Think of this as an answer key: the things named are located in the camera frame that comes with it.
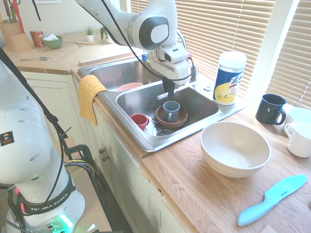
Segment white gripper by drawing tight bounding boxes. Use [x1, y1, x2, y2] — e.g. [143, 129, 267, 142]
[149, 56, 190, 98]

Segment stainless steel double sink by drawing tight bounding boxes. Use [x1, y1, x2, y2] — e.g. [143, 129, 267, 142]
[77, 58, 247, 152]

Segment sink drain strainer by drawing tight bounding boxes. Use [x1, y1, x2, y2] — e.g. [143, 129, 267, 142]
[155, 128, 174, 137]

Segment teal plastic serrated knife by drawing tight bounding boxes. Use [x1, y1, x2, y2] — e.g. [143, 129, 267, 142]
[237, 174, 308, 227]

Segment wooden knife block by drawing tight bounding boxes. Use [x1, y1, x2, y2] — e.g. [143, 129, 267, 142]
[0, 20, 33, 53]

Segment grey blue mug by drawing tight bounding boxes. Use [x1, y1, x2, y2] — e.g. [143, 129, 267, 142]
[162, 100, 181, 122]

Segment brown ceramic bowl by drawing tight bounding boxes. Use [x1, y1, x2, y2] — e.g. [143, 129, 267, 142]
[155, 105, 189, 129]

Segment pink bowl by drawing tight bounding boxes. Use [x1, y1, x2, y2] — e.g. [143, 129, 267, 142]
[116, 83, 144, 93]

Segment red plastic cup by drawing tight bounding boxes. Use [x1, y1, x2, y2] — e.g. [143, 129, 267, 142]
[130, 114, 150, 132]

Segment disinfecting wipes canister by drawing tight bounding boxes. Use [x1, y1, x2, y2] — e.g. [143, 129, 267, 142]
[213, 51, 248, 106]

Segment wide beige window blind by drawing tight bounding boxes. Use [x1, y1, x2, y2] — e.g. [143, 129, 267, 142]
[130, 0, 276, 99]

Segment trailing plant white pot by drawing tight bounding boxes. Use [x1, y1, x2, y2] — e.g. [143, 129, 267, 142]
[100, 26, 116, 44]

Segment yellow dish towel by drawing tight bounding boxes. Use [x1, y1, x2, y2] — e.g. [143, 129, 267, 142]
[78, 75, 109, 127]

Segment small plant white pot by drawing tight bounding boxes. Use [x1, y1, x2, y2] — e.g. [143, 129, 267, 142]
[85, 25, 95, 43]

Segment large cream bowl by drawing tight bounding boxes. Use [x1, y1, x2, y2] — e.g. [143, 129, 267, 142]
[200, 121, 272, 179]

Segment cream kitchen cabinet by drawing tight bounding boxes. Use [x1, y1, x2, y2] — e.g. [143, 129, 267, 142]
[21, 71, 195, 233]

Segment dark blue mug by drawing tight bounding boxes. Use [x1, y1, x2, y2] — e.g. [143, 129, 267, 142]
[255, 94, 287, 126]

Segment black metal clamp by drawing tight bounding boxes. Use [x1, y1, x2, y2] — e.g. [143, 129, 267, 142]
[63, 143, 94, 170]

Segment green bowl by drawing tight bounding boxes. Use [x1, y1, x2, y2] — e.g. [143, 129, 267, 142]
[43, 35, 64, 50]

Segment metal spoon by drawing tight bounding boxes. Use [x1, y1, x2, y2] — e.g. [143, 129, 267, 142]
[19, 56, 51, 62]

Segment narrow beige window blind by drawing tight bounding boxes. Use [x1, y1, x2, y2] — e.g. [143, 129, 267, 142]
[265, 0, 311, 109]

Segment orange cardboard box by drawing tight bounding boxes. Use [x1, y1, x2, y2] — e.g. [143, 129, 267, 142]
[29, 31, 45, 48]

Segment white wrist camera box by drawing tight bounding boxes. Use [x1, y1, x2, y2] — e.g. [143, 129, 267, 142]
[162, 45, 189, 64]

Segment coloured wire bundle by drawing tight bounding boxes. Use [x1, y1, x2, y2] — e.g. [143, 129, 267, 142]
[63, 159, 95, 176]

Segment black strap cable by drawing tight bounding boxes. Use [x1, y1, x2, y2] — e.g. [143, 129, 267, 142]
[0, 46, 72, 204]

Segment red handled tool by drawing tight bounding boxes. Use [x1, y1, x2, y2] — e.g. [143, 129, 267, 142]
[12, 0, 25, 33]

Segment green handled scissors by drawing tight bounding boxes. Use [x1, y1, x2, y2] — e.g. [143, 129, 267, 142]
[3, 0, 18, 24]

